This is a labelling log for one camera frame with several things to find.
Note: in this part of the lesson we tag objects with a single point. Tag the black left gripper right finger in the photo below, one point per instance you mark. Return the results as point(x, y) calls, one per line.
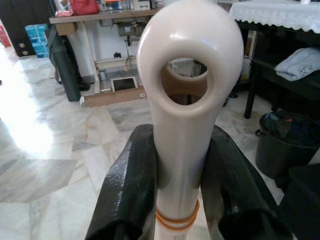
point(240, 190)

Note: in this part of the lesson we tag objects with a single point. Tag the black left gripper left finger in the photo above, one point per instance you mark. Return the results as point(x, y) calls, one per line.
point(125, 190)

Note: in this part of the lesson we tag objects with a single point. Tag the black plastic bin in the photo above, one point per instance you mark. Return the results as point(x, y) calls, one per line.
point(280, 155)

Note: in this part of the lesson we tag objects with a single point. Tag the orange rubber band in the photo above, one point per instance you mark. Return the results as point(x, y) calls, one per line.
point(175, 221)
point(175, 227)

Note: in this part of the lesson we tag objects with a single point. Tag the long brown cardboard box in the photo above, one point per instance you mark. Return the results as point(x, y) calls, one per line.
point(112, 97)

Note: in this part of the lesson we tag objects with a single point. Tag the white framed panel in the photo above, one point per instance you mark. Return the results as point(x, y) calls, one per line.
point(124, 84)

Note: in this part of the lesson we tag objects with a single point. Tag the black shelf unit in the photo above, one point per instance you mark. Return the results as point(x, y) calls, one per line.
point(252, 82)

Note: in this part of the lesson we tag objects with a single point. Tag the small metal can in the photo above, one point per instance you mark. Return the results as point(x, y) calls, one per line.
point(102, 75)

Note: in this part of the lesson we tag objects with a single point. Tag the dark green rolled mat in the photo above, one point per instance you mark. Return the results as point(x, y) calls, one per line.
point(67, 75)

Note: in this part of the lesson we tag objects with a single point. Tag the folded light blue towel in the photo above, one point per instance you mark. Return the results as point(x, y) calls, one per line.
point(297, 65)

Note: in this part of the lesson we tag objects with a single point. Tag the grey sewing machine motor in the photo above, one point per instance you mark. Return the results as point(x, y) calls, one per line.
point(127, 30)

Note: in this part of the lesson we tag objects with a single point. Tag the wooden sewing table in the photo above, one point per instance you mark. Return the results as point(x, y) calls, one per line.
point(100, 16)

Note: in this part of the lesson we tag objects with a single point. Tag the white lace tablecloth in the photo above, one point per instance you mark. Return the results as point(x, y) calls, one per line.
point(275, 12)

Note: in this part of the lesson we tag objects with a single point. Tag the pink cloth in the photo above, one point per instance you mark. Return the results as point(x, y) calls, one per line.
point(63, 13)

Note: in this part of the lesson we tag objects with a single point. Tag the red bag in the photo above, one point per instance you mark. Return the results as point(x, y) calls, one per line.
point(83, 6)

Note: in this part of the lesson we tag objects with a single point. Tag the red plastic container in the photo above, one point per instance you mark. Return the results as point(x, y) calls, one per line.
point(4, 37)

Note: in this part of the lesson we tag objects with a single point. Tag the dark brown cabinet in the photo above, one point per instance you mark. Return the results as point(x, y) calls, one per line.
point(15, 15)

